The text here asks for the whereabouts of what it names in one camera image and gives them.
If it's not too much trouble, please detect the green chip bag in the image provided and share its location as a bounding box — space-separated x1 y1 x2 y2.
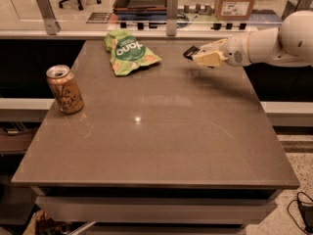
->
104 29 161 76

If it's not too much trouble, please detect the cardboard box with label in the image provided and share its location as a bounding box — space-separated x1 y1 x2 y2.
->
214 0 255 21

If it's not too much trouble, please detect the left metal glass post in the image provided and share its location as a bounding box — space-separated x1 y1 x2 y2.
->
36 0 61 35

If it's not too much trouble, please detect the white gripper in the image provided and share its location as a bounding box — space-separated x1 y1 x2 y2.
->
193 33 250 68

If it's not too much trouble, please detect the black cable and adapter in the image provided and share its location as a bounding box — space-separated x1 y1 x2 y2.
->
286 191 313 235

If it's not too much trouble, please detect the orange soda can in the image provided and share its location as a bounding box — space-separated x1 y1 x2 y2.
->
46 65 84 114

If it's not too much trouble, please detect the right metal glass post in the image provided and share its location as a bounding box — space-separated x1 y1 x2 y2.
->
282 0 313 20

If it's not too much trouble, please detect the grey table drawer front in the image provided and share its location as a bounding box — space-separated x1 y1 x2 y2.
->
36 197 276 225

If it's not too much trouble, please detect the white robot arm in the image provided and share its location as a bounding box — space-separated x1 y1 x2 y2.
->
192 11 313 68

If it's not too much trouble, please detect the black rxbar chocolate bar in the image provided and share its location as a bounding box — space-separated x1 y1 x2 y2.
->
183 46 200 60

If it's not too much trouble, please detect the middle metal glass post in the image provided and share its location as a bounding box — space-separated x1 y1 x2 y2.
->
166 0 178 36

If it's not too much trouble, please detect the metal glass post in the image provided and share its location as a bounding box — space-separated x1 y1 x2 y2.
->
36 0 61 35
166 0 178 36
282 0 313 20

